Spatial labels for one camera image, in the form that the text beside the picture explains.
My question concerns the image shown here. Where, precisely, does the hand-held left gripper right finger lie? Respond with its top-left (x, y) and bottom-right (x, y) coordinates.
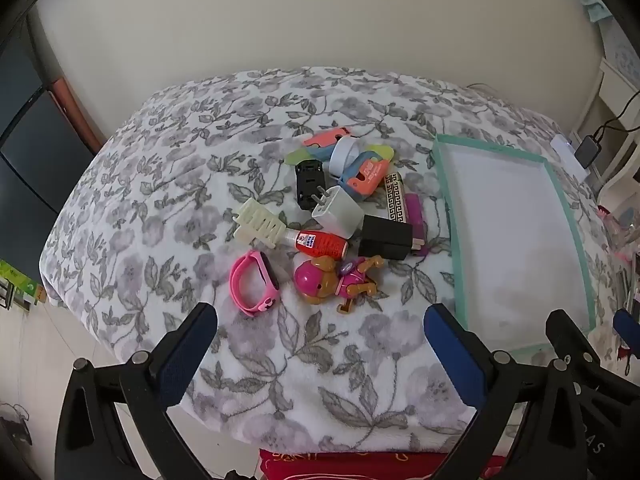
top-left (424, 302), bottom-right (588, 480)

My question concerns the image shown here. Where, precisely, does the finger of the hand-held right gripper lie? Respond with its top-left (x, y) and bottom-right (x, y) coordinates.
top-left (546, 309), bottom-right (640, 411)
top-left (614, 308), bottom-right (640, 348)

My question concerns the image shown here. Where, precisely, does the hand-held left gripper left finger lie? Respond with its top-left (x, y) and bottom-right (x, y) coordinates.
top-left (55, 302), bottom-right (218, 480)

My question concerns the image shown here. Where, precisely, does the pink watch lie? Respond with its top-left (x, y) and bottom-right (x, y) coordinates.
top-left (230, 250), bottom-right (281, 317)

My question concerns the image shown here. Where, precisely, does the teal rimmed white box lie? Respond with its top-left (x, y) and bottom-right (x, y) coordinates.
top-left (431, 133), bottom-right (598, 361)

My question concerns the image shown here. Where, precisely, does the black adapter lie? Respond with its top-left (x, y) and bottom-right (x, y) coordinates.
top-left (359, 215), bottom-right (413, 261)

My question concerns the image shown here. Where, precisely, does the purple lighter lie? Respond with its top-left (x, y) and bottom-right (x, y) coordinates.
top-left (404, 193), bottom-right (429, 257)

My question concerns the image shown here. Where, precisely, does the pink puppy toy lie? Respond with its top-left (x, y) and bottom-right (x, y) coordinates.
top-left (292, 255), bottom-right (387, 314)

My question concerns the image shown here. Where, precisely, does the cream hair claw clip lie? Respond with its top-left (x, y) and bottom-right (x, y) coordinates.
top-left (231, 197), bottom-right (287, 250)

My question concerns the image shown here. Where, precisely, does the gold patterned lighter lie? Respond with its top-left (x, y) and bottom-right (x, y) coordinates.
top-left (384, 172), bottom-right (409, 224)

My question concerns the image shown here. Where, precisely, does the red bottle with white cap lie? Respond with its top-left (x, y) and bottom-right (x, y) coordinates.
top-left (272, 227), bottom-right (351, 262)

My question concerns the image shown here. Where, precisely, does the white charger plug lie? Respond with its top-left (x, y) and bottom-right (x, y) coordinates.
top-left (311, 185), bottom-right (365, 239)

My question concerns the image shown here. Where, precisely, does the blue orange tape dispenser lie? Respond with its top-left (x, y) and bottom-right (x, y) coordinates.
top-left (339, 144), bottom-right (397, 199)

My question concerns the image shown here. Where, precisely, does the black phone stand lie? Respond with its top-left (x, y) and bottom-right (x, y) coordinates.
top-left (295, 159), bottom-right (327, 211)

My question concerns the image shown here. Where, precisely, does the white tape roll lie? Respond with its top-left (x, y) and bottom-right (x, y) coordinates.
top-left (329, 137), bottom-right (362, 174)

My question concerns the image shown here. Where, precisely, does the toy knife small dark lettering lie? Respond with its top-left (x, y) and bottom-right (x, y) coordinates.
top-left (285, 129), bottom-right (353, 167)

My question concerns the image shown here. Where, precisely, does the pink plastic clutter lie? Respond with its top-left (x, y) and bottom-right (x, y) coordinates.
top-left (597, 205), bottom-right (640, 263)

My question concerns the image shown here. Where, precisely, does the red cloth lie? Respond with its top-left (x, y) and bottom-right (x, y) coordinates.
top-left (259, 450), bottom-right (506, 480)

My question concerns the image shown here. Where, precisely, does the grey floral blanket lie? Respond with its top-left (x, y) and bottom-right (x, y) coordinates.
top-left (39, 66), bottom-right (626, 453)

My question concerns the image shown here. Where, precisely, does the green box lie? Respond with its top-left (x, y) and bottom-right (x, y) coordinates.
top-left (0, 259), bottom-right (47, 311)

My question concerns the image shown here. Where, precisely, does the white power strip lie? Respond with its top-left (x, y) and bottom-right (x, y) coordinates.
top-left (550, 135), bottom-right (590, 182)

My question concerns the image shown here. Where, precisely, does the black charger brick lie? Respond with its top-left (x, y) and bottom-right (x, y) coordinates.
top-left (575, 135), bottom-right (604, 169)

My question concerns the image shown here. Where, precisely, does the white desk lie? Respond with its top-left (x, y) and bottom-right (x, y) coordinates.
top-left (580, 5), bottom-right (640, 198)

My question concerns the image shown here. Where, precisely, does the dark cabinet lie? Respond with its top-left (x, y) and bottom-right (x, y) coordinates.
top-left (0, 35), bottom-right (96, 281)

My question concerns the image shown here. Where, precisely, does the brown wooden board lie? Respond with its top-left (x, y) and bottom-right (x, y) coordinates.
top-left (50, 77), bottom-right (108, 155)

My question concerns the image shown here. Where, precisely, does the teal cloth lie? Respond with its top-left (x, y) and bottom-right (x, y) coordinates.
top-left (581, 0), bottom-right (609, 24)

